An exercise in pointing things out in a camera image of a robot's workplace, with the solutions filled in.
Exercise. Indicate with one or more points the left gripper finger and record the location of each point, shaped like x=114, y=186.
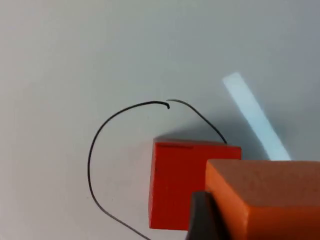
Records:
x=203, y=220

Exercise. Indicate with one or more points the red cube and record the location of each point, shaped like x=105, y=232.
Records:
x=175, y=182

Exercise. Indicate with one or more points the orange cube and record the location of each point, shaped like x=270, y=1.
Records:
x=270, y=200

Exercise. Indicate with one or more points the grey-framed whiteboard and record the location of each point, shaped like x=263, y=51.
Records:
x=75, y=62

